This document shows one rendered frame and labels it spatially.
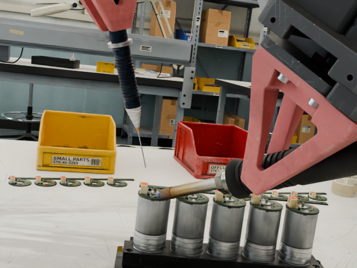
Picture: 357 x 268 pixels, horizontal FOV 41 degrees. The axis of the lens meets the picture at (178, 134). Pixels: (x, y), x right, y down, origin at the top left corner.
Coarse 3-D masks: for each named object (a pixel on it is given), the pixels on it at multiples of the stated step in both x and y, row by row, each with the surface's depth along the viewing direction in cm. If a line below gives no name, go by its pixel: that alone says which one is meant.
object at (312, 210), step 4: (300, 204) 37; (304, 204) 37; (308, 204) 37; (288, 208) 35; (292, 208) 35; (296, 208) 35; (300, 208) 35; (308, 208) 36; (312, 208) 36; (316, 208) 36; (296, 212) 35; (300, 212) 35; (304, 212) 35; (308, 212) 35; (312, 212) 35; (316, 212) 35
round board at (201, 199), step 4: (184, 196) 35; (188, 196) 35; (200, 196) 35; (204, 196) 36; (184, 200) 34; (188, 200) 34; (196, 200) 34; (200, 200) 34; (204, 200) 35; (208, 200) 35
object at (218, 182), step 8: (216, 176) 30; (224, 176) 29; (184, 184) 32; (192, 184) 31; (200, 184) 31; (208, 184) 30; (216, 184) 29; (224, 184) 29; (160, 192) 33; (168, 192) 32; (176, 192) 32; (184, 192) 32; (192, 192) 31; (200, 192) 31; (224, 192) 30
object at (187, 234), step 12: (180, 204) 34; (192, 204) 34; (204, 204) 34; (180, 216) 34; (192, 216) 34; (204, 216) 35; (180, 228) 35; (192, 228) 34; (204, 228) 35; (180, 240) 35; (192, 240) 35; (180, 252) 35; (192, 252) 35
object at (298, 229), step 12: (288, 216) 35; (300, 216) 35; (312, 216) 35; (288, 228) 35; (300, 228) 35; (312, 228) 35; (288, 240) 35; (300, 240) 35; (312, 240) 35; (288, 252) 35; (300, 252) 35; (300, 264) 35
